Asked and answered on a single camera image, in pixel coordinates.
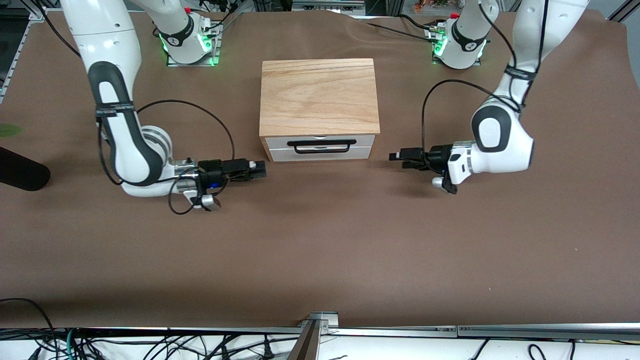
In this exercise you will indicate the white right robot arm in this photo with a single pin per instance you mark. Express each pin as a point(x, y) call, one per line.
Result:
point(112, 45)

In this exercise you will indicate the perforated aluminium side rail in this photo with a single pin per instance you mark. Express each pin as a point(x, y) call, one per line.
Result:
point(17, 55)

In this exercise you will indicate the brown table cloth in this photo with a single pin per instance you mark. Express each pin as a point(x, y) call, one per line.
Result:
point(320, 240)

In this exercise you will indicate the aluminium centre post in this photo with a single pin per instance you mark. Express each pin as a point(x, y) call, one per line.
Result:
point(312, 340)

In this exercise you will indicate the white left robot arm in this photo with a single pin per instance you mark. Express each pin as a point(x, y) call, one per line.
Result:
point(517, 150)

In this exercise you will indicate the grey metal box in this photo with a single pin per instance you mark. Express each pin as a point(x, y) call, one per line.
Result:
point(327, 6)

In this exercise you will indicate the black foam cylinder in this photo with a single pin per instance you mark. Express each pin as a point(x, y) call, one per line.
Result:
point(20, 172)

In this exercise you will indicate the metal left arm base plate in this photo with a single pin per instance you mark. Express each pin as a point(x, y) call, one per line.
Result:
point(435, 61)

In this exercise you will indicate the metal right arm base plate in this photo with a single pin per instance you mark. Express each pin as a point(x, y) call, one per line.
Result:
point(192, 64)

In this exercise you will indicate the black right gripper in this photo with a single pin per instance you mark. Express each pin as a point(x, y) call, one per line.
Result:
point(214, 167)

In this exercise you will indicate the green leaf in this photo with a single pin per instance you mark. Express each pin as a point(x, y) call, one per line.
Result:
point(9, 130)

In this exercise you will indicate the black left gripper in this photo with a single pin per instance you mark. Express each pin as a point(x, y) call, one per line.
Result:
point(439, 153)

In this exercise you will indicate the aluminium table edge rail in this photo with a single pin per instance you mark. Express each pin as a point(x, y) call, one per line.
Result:
point(500, 332)

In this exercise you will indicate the wooden drawer cabinet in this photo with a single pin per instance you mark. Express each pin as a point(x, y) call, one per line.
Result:
point(320, 97)

